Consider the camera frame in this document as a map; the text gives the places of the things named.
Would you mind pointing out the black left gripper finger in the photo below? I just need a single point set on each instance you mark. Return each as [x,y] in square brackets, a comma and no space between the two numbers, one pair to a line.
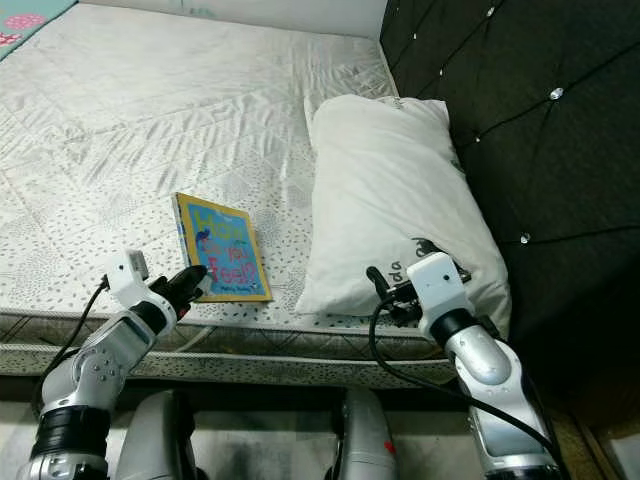
[200,296]
[194,278]

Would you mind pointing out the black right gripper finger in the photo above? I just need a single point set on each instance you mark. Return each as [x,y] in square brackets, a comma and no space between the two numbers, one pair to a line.
[375,276]
[427,246]

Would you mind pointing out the blue yellow picture book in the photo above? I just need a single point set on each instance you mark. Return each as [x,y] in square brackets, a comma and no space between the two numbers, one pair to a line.
[225,250]

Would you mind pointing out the white printed pillow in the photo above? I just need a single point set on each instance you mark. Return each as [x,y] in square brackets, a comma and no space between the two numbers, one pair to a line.
[390,190]

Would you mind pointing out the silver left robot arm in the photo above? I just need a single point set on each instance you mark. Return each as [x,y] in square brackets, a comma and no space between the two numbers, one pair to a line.
[100,375]

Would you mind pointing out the silver left robot leg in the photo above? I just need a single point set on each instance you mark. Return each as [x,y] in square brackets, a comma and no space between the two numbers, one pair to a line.
[155,440]

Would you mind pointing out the silver robot leg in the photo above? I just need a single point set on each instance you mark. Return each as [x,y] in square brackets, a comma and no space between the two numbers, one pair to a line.
[155,440]
[365,445]

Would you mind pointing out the silver right robot leg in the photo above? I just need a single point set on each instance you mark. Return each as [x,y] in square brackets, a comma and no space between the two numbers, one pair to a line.
[365,445]

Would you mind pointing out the black tufted headboard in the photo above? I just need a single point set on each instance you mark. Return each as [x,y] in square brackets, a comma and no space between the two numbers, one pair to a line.
[550,150]

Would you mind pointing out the white patterned mattress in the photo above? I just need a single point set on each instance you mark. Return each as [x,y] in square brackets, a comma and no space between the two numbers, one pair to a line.
[140,100]

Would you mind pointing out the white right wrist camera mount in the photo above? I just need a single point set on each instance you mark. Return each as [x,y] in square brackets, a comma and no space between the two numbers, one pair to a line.
[438,280]

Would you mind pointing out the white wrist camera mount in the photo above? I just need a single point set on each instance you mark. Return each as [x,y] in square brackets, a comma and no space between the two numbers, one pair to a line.
[438,280]
[125,275]

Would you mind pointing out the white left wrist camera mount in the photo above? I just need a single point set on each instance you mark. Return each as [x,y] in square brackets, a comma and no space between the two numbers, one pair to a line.
[125,275]

